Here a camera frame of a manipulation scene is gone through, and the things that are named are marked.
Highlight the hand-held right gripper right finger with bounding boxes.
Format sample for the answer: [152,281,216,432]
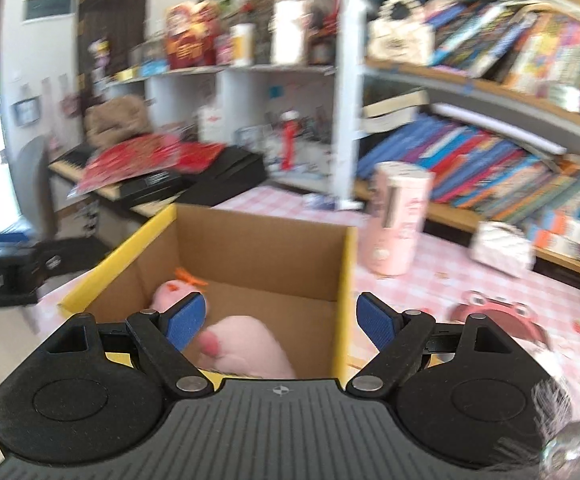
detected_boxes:
[346,292,520,400]

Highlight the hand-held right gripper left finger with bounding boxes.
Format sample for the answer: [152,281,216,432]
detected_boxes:
[45,292,209,397]

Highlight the pink plush chick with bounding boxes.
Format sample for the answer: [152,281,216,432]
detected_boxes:
[151,267,208,316]

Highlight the pink plush toy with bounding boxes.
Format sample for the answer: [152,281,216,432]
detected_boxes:
[190,314,298,380]

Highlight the yellow cardboard box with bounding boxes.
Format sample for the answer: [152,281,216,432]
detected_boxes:
[59,203,358,391]

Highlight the pink checked tablecloth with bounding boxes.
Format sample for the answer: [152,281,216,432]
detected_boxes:
[35,185,580,411]

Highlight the pink cartoon-print container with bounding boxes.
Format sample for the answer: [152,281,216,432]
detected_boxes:
[367,161,435,277]

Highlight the grey chair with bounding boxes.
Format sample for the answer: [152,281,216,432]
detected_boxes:
[12,135,58,241]

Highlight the pink crab toy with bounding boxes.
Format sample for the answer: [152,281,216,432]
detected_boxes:
[450,290,550,346]

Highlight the black case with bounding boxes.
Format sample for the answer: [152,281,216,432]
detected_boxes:
[117,167,195,198]

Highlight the white beaded pouch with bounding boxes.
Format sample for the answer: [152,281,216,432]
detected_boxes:
[471,221,538,278]

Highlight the black electronic keyboard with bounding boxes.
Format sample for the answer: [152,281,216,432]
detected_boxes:
[47,142,265,206]

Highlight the red flat packet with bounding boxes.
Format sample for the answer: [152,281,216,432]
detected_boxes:
[177,141,227,173]

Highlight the red decorations plastic bag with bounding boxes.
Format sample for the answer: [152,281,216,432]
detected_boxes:
[67,135,183,196]

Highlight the row of colourful books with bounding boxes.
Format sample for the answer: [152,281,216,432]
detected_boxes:
[357,112,580,261]

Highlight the brown crumpled cloth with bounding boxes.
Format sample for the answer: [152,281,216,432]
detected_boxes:
[84,97,151,150]

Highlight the white straws box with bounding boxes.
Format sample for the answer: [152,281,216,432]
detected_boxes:
[197,107,231,143]

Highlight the red tassel charm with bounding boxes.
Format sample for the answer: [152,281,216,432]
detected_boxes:
[280,112,298,171]

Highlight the stacked lying books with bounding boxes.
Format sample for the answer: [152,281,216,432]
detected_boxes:
[362,90,431,133]

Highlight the wooden bookshelf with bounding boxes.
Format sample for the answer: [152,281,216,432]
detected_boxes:
[337,0,580,301]

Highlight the white rolled paper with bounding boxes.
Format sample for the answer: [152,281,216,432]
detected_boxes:
[432,102,568,156]

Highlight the white shelf unit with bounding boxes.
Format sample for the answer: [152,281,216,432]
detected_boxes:
[105,62,338,196]

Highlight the red figure-print gift box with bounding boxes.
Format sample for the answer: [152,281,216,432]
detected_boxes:
[164,2,221,71]

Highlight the white bottle yellow label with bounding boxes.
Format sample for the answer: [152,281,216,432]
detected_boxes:
[230,22,257,67]

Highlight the dark wooden door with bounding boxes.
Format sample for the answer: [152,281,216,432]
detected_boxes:
[77,0,151,111]

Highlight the white carton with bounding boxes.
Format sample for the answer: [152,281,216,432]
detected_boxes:
[271,0,311,66]

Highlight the row of leaning books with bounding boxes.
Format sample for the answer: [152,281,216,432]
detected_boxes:
[427,0,580,126]

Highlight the dark fluffy keychain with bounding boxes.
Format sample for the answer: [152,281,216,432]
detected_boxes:
[530,375,580,466]

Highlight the wall panel box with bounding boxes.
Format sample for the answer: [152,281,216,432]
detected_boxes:
[22,0,75,22]

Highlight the white quilted pearl-handle handbag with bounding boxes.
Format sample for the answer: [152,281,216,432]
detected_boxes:
[367,0,435,66]

